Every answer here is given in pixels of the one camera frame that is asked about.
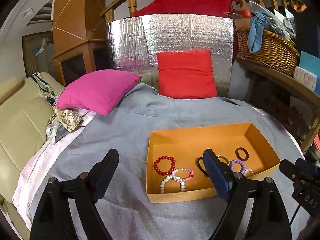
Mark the dark red bangle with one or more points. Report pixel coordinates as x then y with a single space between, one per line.
242 154

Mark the wicker basket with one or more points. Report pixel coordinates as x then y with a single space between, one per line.
275 52

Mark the pink bed sheet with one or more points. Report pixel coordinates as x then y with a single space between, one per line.
38 167

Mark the blue cloth in basket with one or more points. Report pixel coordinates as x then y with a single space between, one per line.
258 23

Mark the red cushion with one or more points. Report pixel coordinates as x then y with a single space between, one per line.
186 74

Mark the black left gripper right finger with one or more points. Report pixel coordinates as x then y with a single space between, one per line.
268 220

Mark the red cloth on railing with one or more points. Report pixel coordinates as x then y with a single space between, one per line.
217 8

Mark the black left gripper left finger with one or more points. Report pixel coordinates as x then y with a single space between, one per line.
53 218

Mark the teal cardboard box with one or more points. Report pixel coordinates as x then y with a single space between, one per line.
311 64

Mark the magenta pillow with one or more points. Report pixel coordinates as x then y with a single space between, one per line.
99 91

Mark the grey blanket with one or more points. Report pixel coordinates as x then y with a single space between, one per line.
132 174

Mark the wooden table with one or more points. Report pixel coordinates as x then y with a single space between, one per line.
287 100

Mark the metal cuff bangle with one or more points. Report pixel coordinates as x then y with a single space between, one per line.
223 159

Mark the silver foil panel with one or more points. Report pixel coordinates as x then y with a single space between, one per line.
133 43

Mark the wooden cabinet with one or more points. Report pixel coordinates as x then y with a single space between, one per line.
79 38

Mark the orange cardboard box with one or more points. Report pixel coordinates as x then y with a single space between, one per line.
195 163

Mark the patterned fabric bag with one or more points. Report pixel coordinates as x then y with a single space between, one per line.
63 121

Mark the beige leather sofa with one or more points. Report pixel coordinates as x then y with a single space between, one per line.
24 118

